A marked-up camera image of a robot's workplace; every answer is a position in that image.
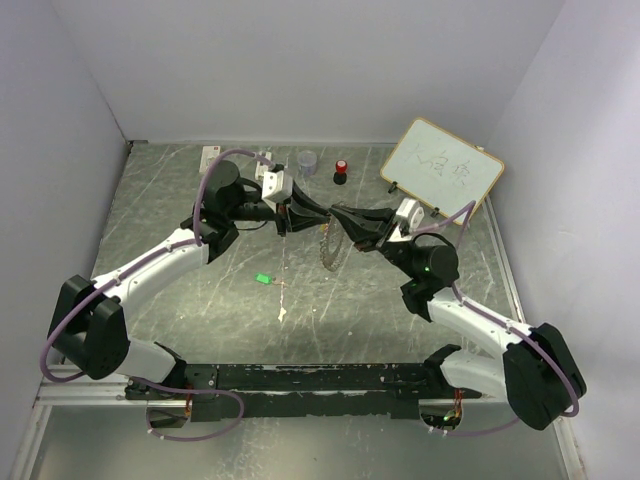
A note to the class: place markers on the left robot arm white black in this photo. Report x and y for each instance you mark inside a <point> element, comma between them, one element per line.
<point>89,325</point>

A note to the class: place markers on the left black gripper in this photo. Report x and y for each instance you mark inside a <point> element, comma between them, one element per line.
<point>288,217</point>

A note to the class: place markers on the green white staples box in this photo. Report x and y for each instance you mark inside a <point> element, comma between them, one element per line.
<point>208,154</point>

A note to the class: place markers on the key with green tag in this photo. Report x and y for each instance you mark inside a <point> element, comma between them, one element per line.
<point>265,279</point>

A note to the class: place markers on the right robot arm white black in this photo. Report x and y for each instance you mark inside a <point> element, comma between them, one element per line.
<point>529,366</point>

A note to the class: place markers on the white stapler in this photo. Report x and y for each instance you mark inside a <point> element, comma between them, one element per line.
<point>261,167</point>

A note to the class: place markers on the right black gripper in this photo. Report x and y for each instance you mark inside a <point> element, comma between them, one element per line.
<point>366,226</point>

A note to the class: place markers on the clear jar of paperclips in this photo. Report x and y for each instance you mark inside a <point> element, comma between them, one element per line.
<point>307,161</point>

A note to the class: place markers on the aluminium frame rail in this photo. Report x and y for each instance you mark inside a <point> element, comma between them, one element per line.
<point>109,391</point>

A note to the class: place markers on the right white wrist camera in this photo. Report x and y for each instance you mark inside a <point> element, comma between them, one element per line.
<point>408,217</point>

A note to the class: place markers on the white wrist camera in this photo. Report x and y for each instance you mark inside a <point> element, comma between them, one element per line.
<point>277,187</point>
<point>408,217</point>

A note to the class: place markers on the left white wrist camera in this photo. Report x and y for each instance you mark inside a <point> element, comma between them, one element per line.
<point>277,187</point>

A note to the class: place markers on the small whiteboard yellow frame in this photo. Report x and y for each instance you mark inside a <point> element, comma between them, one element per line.
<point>440,169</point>

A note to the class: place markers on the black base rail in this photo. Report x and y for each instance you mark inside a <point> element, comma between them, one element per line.
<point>396,390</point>

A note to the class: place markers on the red black stamp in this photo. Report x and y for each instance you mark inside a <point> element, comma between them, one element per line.
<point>340,174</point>

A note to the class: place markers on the metal disc with keyrings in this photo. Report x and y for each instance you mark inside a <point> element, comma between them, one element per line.
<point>331,245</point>

